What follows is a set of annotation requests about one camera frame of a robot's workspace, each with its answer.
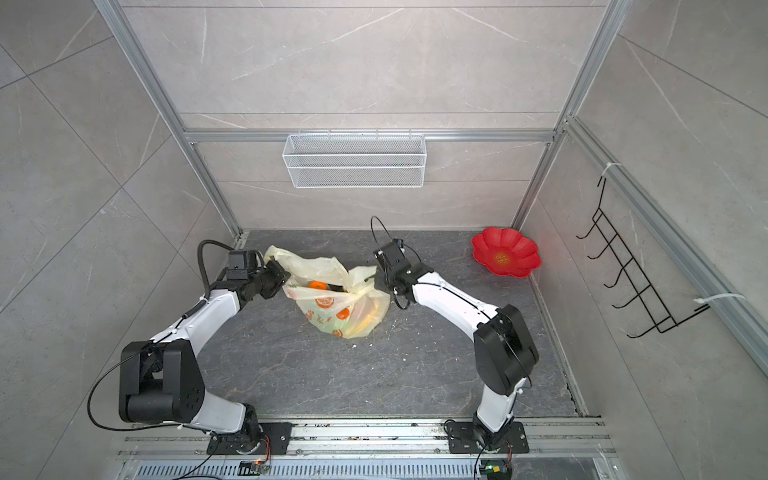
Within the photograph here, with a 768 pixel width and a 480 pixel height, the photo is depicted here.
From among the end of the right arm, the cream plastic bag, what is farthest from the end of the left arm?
the end of the right arm

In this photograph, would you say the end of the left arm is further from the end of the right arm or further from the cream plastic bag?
the end of the right arm

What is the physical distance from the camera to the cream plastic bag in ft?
2.75
